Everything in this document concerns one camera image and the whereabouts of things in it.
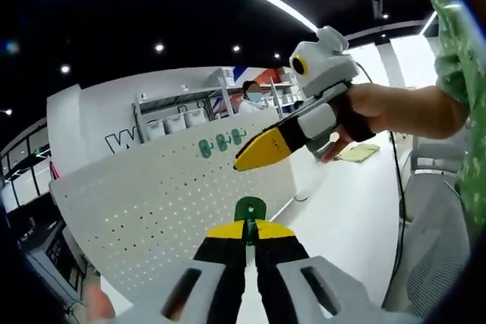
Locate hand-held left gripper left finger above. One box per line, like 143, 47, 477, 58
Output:
113, 220, 248, 324

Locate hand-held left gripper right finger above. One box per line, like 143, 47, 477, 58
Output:
253, 220, 422, 324

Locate white perforated mounting plate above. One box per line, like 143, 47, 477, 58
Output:
49, 105, 311, 298

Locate person's right hand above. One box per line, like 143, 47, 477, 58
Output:
323, 83, 385, 162

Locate person's left hand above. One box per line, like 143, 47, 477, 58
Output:
85, 284, 115, 322

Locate white storage bin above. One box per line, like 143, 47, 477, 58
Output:
165, 113, 187, 134
185, 109, 208, 127
146, 118, 166, 139

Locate yellow cloth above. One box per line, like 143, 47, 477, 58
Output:
339, 143, 381, 165

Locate grey metal shelving rack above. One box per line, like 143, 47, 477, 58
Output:
131, 68, 308, 143

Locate short ceiling light strip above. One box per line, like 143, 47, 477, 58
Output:
420, 11, 438, 36

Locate operator in green floral shirt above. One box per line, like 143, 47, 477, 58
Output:
428, 0, 486, 234

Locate group of ceiling spotlights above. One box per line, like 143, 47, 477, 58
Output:
3, 0, 390, 116

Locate grey mesh office chair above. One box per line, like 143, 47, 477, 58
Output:
381, 141, 481, 313

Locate black workbench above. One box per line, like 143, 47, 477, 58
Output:
22, 221, 90, 304

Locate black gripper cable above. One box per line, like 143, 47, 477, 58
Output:
356, 61, 406, 302

